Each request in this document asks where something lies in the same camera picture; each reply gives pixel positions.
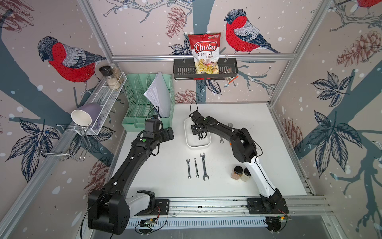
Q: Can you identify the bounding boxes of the large silver open-end wrench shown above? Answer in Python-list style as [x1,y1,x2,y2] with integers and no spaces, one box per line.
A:
[200,152,210,181]

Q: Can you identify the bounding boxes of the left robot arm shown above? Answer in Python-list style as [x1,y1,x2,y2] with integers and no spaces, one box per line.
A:
[87,127,174,235]

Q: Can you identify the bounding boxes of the silver wrench marked 11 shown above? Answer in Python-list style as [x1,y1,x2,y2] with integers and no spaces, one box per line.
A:
[186,158,192,179]

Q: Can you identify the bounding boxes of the brown spice jar black lid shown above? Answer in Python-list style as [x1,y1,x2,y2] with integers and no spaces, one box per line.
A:
[231,165,243,180]

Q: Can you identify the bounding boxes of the white wire wall shelf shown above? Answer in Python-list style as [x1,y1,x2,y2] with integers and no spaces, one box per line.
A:
[85,73,127,135]

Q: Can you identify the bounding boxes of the black wire wall basket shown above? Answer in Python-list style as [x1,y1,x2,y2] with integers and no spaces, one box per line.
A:
[173,58,238,80]

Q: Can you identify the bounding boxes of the green plastic file organizer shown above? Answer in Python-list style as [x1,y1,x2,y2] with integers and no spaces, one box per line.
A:
[122,74,156,132]

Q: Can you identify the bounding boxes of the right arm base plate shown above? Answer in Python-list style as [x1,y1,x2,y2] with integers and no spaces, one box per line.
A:
[246,198,289,215]

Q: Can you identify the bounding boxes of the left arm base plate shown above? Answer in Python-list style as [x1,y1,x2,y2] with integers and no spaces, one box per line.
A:
[134,199,170,216]

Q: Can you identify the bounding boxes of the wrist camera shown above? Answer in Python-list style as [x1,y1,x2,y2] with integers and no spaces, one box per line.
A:
[145,119,163,133]
[190,110,205,124]

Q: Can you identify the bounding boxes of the white paper sheets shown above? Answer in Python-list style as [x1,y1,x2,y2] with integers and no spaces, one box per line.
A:
[144,72,171,118]

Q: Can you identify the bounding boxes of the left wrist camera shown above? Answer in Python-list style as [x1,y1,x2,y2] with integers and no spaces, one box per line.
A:
[145,119,163,133]

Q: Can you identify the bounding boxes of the clear glass spice jar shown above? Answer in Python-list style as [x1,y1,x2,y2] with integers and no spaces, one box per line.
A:
[110,63,124,84]

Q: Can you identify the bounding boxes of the red Chuba chips bag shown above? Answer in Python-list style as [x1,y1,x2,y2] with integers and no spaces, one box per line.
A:
[188,33,221,75]

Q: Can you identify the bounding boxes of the white spice jar black lid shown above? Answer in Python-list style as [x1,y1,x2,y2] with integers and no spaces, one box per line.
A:
[240,168,251,182]

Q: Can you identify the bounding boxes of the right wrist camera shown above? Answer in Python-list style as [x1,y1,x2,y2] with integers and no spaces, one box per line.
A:
[190,110,205,124]

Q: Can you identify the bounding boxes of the small silver open-end wrench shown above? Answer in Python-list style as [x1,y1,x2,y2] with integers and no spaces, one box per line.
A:
[194,158,200,178]

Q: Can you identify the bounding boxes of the purple white cup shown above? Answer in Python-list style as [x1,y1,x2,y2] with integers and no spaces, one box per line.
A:
[71,103,102,127]

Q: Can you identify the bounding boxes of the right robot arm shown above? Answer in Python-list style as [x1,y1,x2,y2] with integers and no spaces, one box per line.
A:
[190,111,289,215]

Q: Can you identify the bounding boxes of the electronics board with wires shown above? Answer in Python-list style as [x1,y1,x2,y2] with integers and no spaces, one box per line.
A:
[134,218,164,235]

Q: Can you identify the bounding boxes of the chrome wire cup holder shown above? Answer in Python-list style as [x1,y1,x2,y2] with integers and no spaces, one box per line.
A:
[34,124,92,162]

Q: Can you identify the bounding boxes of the white plastic storage box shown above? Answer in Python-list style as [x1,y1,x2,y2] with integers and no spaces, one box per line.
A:
[184,118,212,150]

